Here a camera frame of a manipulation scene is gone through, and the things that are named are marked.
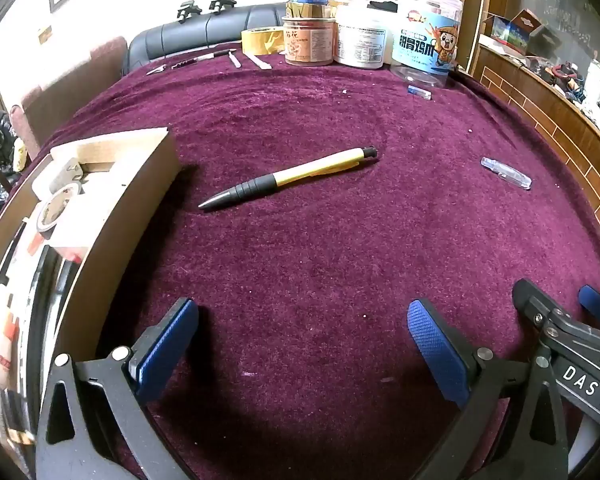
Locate grey tape roll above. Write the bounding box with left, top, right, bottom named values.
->
left=34, top=183, right=83, bottom=237

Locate colourful cardboard box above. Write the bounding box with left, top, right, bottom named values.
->
left=482, top=9, right=543, bottom=53

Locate clear plastic wrapper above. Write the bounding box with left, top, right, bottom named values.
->
left=481, top=156, right=532, bottom=191

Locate red lid jar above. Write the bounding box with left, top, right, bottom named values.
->
left=286, top=0, right=332, bottom=18

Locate black leather sofa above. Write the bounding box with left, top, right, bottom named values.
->
left=122, top=2, right=291, bottom=76

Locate brown upholstered chair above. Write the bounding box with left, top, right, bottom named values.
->
left=10, top=36, right=129, bottom=161

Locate maroon tablecloth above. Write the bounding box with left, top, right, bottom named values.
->
left=0, top=52, right=600, bottom=480

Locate yellow black pen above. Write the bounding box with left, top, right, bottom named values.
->
left=197, top=146, right=379, bottom=211

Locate wooden counter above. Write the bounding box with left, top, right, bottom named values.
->
left=467, top=0, right=600, bottom=238

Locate brown label jar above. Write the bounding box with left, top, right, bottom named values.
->
left=281, top=16, right=337, bottom=67

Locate white tumbler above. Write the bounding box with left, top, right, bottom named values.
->
left=582, top=57, right=600, bottom=111

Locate blue label clear jar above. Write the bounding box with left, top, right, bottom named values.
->
left=390, top=0, right=465, bottom=88

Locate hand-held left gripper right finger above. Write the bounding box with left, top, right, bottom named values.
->
left=406, top=299, right=571, bottom=480

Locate white plastic jar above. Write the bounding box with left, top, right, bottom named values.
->
left=334, top=2, right=393, bottom=70

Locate yellow tape roll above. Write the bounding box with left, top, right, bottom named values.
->
left=241, top=26, right=286, bottom=56

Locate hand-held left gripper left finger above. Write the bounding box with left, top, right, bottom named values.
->
left=35, top=297, right=201, bottom=480

